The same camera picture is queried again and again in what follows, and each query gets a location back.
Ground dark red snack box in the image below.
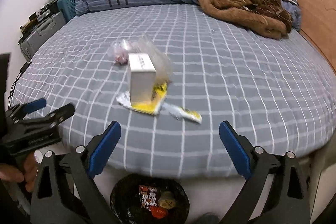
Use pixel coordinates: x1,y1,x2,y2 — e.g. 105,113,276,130
139,185,160,210

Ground grey suitcase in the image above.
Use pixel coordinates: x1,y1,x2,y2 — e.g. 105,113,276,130
20,11,66,62

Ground pink white wrapper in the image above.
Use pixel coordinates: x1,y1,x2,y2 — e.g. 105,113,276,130
112,39,132,65

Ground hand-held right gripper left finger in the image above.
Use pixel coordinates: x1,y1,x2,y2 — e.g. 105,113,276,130
30,120,122,224

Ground wooden headboard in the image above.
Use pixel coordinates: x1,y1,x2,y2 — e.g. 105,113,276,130
290,0,336,72

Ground blue slipper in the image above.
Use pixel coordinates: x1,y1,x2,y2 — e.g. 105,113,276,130
194,214,219,224

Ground teal suitcase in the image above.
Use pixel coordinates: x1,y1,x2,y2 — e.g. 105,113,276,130
56,0,79,22

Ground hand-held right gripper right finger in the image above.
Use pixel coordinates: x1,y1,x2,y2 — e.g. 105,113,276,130
219,120,311,224

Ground bed with grey checked sheet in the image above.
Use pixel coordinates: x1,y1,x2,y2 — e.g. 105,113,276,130
9,4,336,178

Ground yellow white wrapper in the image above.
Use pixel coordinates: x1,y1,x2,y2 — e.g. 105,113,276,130
116,82,168,115

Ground black cable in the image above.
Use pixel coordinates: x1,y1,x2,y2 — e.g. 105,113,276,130
7,62,32,109

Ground red plastic bag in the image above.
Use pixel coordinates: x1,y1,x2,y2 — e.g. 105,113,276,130
151,207,168,219

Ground small white yellow sachet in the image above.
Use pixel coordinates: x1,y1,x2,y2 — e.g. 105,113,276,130
161,103,202,125

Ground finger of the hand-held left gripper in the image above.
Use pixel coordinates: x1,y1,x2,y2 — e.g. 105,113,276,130
5,98,47,123
20,103,75,133

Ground white cardboard box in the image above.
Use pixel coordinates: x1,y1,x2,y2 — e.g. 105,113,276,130
127,53,156,104

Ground person's left hand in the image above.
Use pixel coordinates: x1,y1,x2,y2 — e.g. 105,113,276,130
0,153,38,193

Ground bin with black liner bag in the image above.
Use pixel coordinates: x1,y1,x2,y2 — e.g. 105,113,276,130
110,174,190,224

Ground yellow instant noodle cup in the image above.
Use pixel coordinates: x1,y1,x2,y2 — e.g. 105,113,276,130
159,191,175,210

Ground clear plastic bag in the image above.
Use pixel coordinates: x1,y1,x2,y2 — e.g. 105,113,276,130
129,35,174,88

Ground brown fleece blanket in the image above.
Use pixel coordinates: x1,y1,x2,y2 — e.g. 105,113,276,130
189,0,293,39

